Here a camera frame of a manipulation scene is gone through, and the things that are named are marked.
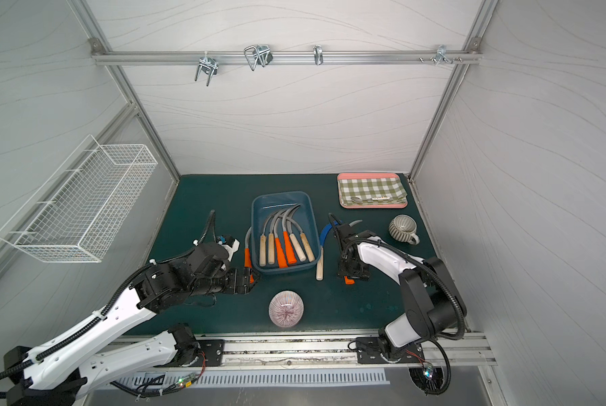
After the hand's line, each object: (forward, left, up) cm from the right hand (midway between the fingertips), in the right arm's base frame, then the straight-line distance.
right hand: (350, 274), depth 88 cm
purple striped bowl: (-13, +21, 0) cm, 25 cm away
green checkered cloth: (+41, -12, -1) cm, 43 cm away
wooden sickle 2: (+7, +15, +1) cm, 16 cm away
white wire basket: (+1, +78, +32) cm, 84 cm away
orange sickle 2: (-3, +1, +1) cm, 3 cm away
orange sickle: (+6, +25, +1) cm, 26 cm away
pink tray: (+49, -12, +2) cm, 50 cm away
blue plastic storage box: (+29, +35, +3) cm, 45 cm away
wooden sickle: (+11, +33, +1) cm, 35 cm away
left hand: (-10, +31, +17) cm, 37 cm away
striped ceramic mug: (+21, -23, 0) cm, 31 cm away
